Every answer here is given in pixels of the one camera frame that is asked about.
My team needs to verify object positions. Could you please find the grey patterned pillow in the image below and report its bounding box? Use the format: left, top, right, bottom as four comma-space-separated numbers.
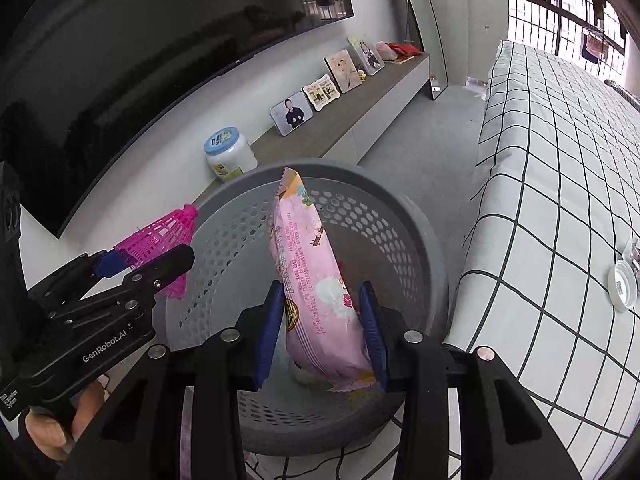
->
605, 80, 640, 107

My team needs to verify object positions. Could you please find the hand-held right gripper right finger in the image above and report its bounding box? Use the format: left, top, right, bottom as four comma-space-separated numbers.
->
359, 282, 583, 480

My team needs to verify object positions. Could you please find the white tall cabinet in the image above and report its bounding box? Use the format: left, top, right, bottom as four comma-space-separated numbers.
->
467, 0, 510, 93

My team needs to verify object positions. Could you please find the black flat television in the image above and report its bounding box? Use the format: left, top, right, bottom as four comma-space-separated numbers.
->
0, 0, 355, 238

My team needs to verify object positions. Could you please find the pink snack packet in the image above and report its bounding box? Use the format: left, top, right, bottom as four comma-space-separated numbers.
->
270, 166, 377, 392

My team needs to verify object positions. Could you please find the grey perforated plastic basket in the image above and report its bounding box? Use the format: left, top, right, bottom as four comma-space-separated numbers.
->
150, 157, 451, 457

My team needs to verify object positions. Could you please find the white jar with blue lid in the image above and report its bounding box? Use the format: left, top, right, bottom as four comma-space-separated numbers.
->
203, 126, 258, 182

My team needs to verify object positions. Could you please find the white round lid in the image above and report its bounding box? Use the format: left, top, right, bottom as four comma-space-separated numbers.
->
607, 259, 640, 312

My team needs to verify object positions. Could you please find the bed with checked sheet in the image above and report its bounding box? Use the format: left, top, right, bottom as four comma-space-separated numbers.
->
245, 40, 640, 480

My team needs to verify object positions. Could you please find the square wooden photo frame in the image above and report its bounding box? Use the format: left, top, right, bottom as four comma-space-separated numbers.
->
324, 50, 362, 94

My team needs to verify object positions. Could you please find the portrait photo frame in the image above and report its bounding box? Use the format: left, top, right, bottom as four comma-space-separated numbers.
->
270, 91, 315, 137

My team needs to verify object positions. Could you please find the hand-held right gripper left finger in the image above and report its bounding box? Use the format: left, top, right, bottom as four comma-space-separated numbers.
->
57, 282, 286, 480

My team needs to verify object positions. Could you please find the person's left hand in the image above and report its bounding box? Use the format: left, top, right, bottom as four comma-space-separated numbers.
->
22, 379, 109, 461

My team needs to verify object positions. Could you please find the scalloped photo frame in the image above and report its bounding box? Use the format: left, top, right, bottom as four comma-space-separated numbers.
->
302, 75, 342, 112

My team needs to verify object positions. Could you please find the person's left forearm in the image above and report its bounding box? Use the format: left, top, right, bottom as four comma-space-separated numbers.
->
0, 420, 61, 480

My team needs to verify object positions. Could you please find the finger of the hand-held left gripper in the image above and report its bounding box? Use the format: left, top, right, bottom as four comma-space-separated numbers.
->
27, 250, 132, 311
47, 246, 196, 328

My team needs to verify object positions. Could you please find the black window grille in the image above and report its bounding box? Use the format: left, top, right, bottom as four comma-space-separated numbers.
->
462, 0, 640, 91

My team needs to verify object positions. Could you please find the grey low cabinet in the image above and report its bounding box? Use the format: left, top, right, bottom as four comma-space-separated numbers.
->
197, 52, 431, 201

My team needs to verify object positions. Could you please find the pink plastic shuttlecock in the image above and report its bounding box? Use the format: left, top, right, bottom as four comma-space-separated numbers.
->
114, 204, 198, 301

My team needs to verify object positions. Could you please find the tilted white photo frame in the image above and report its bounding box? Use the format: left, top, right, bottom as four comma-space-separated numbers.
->
348, 35, 385, 77

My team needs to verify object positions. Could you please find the tall leaning mirror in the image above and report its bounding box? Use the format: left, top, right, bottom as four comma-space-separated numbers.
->
390, 0, 448, 102

